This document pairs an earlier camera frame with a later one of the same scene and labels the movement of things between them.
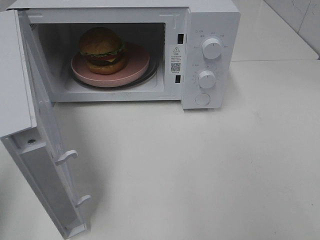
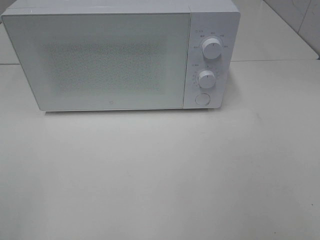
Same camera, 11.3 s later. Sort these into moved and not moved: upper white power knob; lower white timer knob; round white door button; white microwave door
Moved: white microwave door
Not moved: lower white timer knob; upper white power knob; round white door button
